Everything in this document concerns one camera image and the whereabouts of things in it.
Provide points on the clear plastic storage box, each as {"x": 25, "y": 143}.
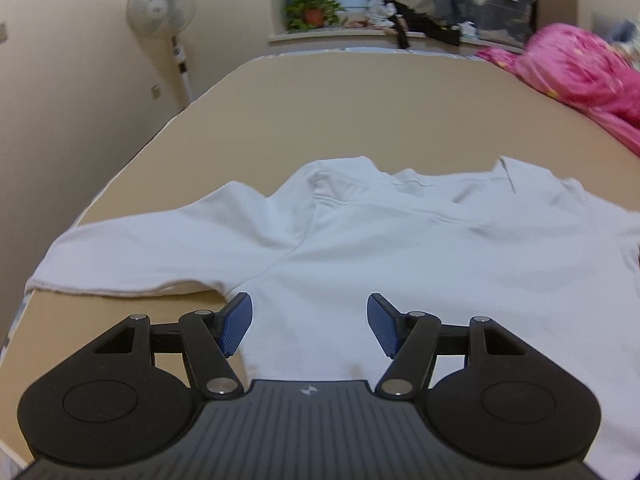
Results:
{"x": 505, "y": 21}

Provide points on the potted green plant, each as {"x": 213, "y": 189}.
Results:
{"x": 304, "y": 15}

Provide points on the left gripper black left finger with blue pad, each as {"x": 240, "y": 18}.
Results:
{"x": 135, "y": 389}

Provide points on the white standing fan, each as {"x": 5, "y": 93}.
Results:
{"x": 165, "y": 19}

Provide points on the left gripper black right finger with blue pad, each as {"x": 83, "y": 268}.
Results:
{"x": 482, "y": 390}

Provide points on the pink floral quilt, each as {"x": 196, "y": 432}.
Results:
{"x": 581, "y": 70}

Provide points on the white long sleeve shirt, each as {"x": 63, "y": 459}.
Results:
{"x": 554, "y": 264}

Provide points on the beige bed sheet mattress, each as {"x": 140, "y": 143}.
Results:
{"x": 432, "y": 114}

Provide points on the pile of dark clothes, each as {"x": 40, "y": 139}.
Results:
{"x": 431, "y": 18}

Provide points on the white window sill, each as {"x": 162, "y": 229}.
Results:
{"x": 360, "y": 34}

